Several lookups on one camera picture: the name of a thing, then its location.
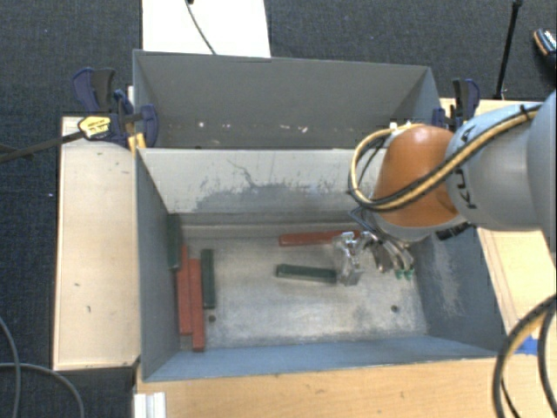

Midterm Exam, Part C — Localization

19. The grey metal bin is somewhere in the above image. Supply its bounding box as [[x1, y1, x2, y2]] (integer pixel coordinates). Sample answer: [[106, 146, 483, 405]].
[[131, 49, 508, 384]]

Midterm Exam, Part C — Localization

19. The red-brown flat block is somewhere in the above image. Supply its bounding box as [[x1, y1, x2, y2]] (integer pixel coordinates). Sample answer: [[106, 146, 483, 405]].
[[278, 230, 363, 248], [187, 258, 207, 353], [177, 245, 193, 337]]

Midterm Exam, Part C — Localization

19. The pale wood board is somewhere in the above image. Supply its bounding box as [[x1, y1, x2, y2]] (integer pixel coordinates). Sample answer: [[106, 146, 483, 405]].
[[51, 115, 143, 372]]

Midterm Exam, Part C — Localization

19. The dark green flat block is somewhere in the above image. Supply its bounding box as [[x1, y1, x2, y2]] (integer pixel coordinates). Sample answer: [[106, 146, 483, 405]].
[[199, 247, 218, 310], [166, 213, 183, 272], [274, 263, 339, 285]]

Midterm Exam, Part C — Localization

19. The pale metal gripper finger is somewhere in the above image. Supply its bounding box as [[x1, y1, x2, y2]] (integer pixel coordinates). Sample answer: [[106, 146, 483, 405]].
[[332, 231, 362, 261], [340, 253, 366, 287]]

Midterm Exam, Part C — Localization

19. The black cylinder on white bracket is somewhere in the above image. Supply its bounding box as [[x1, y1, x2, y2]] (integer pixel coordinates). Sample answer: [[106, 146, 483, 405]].
[[435, 225, 470, 242]]

